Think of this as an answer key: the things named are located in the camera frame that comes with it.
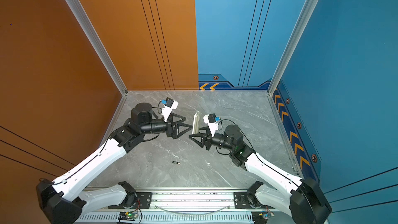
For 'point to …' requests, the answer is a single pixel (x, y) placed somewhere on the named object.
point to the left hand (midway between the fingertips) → (188, 122)
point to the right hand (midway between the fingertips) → (191, 134)
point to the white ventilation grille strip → (236, 218)
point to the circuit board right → (260, 217)
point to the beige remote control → (196, 127)
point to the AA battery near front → (175, 162)
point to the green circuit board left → (127, 216)
